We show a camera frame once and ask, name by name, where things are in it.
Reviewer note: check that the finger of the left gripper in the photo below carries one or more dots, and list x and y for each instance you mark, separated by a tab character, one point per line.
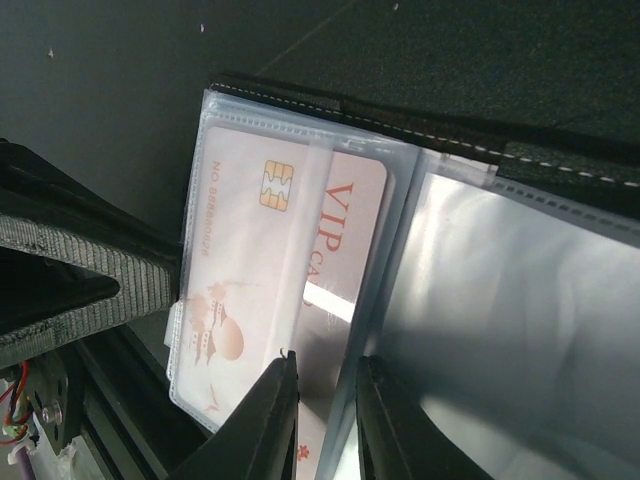
72	264

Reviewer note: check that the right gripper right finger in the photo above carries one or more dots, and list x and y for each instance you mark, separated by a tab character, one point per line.
396	438

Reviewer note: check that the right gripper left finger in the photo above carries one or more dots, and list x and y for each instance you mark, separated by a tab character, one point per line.
260	438

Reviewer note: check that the pink VIP card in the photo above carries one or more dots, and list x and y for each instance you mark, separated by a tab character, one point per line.
280	240

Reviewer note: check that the black leather card holder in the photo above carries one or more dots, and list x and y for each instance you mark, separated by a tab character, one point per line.
501	286

